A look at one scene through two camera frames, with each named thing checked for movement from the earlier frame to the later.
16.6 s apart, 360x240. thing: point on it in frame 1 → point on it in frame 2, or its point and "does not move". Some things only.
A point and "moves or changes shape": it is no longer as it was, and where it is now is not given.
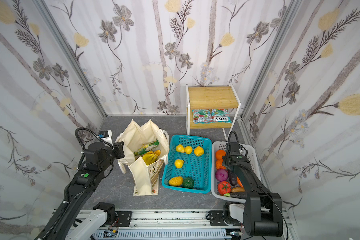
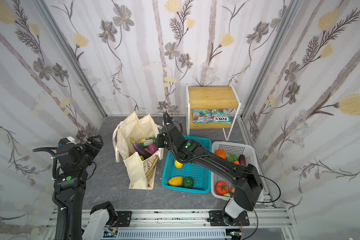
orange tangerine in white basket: [219, 153] does not move
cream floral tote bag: [146, 148] moves or changes shape
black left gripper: [118, 150] → [93, 144]
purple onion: [221, 175] moves or changes shape
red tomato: [224, 187] does not move
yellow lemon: [179, 163] does not move
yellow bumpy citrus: [176, 181] does not move
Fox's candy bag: [219, 115] does not move
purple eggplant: [233, 177] moves or changes shape
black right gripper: [233, 173] → [164, 140]
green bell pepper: [188, 182] does not move
